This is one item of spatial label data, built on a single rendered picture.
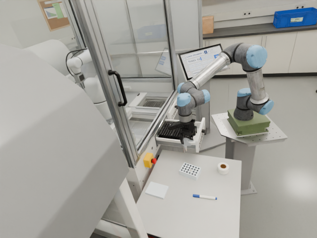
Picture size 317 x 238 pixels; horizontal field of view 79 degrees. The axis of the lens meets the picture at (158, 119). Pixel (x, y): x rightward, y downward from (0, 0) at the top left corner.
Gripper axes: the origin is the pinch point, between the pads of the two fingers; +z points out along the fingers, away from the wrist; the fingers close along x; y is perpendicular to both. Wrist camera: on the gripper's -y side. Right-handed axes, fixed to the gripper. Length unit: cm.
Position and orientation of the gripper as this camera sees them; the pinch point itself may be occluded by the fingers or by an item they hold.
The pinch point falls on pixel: (184, 144)
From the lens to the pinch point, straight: 124.5
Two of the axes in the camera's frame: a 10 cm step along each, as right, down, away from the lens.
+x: 4.7, -5.5, 6.9
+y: 8.7, 1.5, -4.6
